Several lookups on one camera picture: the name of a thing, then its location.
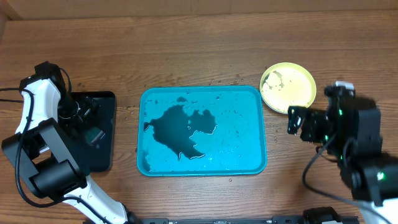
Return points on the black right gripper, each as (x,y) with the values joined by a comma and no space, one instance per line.
(314,119)

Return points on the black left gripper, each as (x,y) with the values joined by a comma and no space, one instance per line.
(88,104)

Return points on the yellow-green plate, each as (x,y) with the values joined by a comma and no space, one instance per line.
(287,84)

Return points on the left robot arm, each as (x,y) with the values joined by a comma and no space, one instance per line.
(63,137)

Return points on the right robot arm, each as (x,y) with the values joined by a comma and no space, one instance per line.
(350,130)

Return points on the black water tray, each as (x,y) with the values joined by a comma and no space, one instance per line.
(99,156)

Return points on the teal plastic tray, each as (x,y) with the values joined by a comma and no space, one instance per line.
(201,130)

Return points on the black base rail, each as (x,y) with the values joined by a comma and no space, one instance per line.
(313,215)

